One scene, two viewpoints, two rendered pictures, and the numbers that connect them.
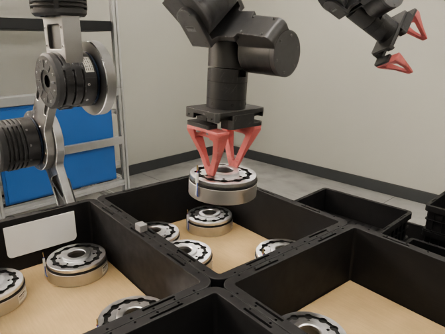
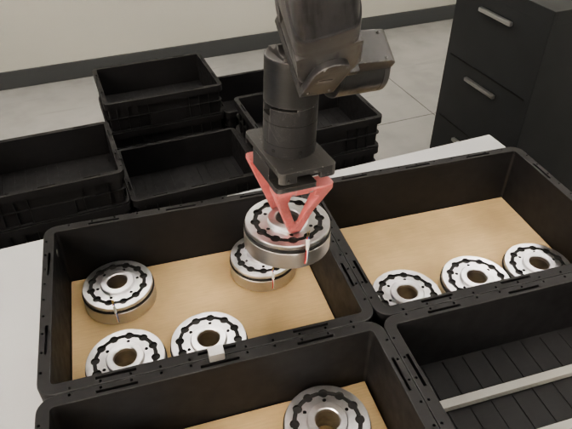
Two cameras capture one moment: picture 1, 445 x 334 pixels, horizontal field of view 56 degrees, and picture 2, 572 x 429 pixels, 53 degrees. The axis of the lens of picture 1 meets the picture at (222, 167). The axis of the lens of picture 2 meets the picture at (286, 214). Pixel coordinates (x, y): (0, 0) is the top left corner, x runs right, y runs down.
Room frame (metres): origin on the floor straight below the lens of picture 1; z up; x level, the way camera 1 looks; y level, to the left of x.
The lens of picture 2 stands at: (0.40, 0.49, 1.47)
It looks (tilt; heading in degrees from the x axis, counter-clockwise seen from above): 39 degrees down; 292
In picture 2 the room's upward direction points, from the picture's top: straight up
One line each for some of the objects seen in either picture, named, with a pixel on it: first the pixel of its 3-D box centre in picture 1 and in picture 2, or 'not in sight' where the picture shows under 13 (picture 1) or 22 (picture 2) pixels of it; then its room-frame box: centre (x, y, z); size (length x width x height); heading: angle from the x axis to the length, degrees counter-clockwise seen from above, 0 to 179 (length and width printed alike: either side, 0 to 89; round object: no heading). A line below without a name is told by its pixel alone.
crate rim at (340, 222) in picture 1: (213, 214); (197, 275); (0.73, 0.02, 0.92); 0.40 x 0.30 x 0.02; 39
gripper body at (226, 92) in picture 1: (226, 93); (289, 130); (0.60, -0.01, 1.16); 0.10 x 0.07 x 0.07; 137
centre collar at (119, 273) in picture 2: (209, 213); (117, 282); (0.86, 0.03, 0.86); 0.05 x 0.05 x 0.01
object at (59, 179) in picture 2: (342, 258); (62, 220); (1.54, -0.50, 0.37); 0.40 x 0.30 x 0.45; 45
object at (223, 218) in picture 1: (209, 215); (117, 284); (0.86, 0.03, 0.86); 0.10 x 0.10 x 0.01
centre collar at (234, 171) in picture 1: (223, 171); (288, 218); (0.60, 0.00, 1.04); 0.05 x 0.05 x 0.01
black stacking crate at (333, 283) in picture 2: (213, 238); (200, 300); (0.73, 0.02, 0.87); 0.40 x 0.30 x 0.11; 39
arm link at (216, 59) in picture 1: (232, 50); (297, 75); (0.60, -0.01, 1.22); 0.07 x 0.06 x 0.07; 47
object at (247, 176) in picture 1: (223, 174); (287, 221); (0.60, 0.00, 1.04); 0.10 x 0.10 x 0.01
